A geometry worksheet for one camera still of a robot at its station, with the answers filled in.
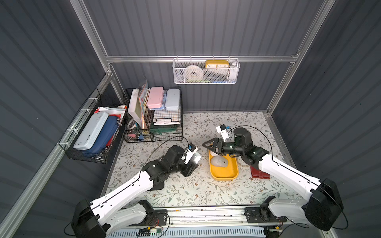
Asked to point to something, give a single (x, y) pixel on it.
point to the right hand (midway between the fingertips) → (208, 148)
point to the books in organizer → (138, 104)
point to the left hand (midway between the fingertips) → (193, 162)
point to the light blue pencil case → (172, 99)
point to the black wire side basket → (115, 104)
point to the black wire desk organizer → (152, 114)
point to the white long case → (86, 139)
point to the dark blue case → (112, 124)
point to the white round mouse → (219, 161)
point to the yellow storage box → (229, 173)
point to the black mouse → (160, 186)
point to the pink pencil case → (156, 97)
